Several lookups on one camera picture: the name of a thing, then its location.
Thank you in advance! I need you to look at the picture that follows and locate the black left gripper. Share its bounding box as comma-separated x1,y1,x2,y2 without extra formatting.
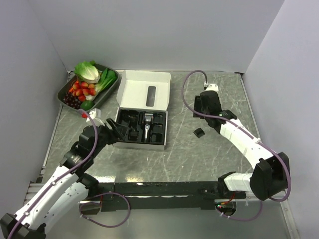
91,118,128,157

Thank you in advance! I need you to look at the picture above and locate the black comb guard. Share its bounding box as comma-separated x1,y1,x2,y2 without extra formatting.
128,130,139,141
193,128,205,138

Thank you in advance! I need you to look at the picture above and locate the black silver hair clipper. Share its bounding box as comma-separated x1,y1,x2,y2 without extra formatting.
143,113,154,142

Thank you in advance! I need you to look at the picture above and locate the white clipper kit box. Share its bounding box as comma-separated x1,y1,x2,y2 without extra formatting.
115,70,171,150

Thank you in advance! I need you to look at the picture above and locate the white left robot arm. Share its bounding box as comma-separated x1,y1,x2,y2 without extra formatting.
0,118,129,239

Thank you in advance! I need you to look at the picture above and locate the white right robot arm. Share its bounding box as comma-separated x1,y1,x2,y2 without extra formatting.
193,91,289,201

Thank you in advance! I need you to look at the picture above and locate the green lime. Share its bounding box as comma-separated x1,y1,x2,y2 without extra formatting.
80,100,94,111

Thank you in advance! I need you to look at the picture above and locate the dark purple grapes bunch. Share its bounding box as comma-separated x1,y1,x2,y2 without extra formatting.
62,92,81,110

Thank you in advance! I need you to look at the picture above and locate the green bok choy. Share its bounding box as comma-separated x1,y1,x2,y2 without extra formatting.
95,68,117,93

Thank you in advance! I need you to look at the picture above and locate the red strawberries pile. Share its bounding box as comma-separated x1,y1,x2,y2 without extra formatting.
68,80,98,102

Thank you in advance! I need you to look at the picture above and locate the dark grey food tray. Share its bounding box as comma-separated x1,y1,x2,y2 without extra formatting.
57,61,120,112

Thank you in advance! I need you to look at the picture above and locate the green lettuce head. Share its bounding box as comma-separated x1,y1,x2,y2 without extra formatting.
74,60,100,84

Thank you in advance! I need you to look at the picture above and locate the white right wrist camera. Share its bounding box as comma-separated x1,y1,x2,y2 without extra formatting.
204,84,219,93

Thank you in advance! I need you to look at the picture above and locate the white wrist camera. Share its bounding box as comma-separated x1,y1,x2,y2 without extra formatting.
204,84,219,93
89,108,103,125

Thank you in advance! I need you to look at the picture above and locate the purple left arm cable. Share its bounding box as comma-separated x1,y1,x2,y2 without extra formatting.
7,108,131,239

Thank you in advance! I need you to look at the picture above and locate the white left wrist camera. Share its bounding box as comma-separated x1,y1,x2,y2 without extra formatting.
89,108,103,125

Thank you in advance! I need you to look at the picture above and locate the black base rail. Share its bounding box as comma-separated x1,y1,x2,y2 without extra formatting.
79,181,250,212

